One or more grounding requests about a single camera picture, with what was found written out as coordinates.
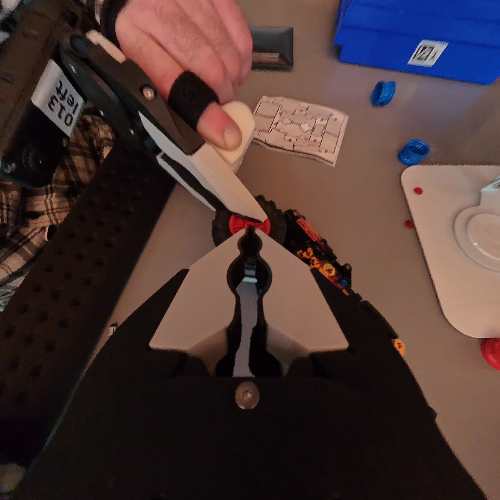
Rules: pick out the blue black toy monster truck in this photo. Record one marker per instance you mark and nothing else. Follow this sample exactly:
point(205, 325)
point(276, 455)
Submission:
point(320, 254)

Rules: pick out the black toy wheel red rim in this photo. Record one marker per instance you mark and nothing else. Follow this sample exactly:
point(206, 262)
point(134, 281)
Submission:
point(239, 225)

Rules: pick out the blue plastic bin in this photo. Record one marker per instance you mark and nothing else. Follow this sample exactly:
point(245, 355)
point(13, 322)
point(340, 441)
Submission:
point(390, 39)

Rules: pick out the person's left hand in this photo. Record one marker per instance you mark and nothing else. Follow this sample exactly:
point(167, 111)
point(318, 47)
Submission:
point(183, 35)

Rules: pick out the blue toy wheel rim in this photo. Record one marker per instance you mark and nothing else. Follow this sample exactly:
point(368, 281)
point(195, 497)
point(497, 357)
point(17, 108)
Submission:
point(382, 93)
point(414, 152)

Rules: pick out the black rectangular tray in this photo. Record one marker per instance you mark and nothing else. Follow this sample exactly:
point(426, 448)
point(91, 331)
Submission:
point(271, 47)

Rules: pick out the plaid shirt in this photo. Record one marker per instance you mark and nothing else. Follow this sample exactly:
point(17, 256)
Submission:
point(35, 211)

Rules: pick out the white sticker sheet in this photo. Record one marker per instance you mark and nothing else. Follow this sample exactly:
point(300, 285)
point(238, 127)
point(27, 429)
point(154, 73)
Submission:
point(300, 129)

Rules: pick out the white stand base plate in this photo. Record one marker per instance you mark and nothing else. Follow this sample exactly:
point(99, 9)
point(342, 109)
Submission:
point(441, 234)

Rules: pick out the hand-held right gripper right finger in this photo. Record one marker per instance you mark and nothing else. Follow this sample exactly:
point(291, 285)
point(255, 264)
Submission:
point(304, 312)

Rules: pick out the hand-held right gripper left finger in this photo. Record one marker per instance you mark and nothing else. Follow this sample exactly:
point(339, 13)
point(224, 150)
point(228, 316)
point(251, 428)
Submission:
point(195, 312)

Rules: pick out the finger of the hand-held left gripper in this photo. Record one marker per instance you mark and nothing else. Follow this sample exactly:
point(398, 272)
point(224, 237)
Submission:
point(179, 179)
point(222, 179)

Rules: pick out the black studded mat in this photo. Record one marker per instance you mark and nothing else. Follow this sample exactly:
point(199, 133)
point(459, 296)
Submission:
point(78, 273)

